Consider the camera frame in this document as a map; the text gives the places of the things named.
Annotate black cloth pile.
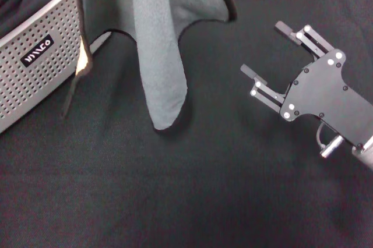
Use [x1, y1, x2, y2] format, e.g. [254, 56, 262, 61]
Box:
[0, 0, 73, 38]

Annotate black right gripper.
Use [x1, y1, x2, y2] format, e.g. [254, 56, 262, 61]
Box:
[240, 20, 373, 150]

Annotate black tablecloth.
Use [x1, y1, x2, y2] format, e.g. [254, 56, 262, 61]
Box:
[0, 0, 373, 248]

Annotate grey towel with black trim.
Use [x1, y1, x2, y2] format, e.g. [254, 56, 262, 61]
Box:
[60, 0, 238, 137]

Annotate grey perforated storage box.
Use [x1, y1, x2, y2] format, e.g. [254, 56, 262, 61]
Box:
[0, 0, 113, 135]

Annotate silver right cable connector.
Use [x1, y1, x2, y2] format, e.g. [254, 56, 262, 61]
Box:
[320, 135, 344, 159]

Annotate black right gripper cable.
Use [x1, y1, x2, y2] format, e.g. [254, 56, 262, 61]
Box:
[316, 121, 336, 151]

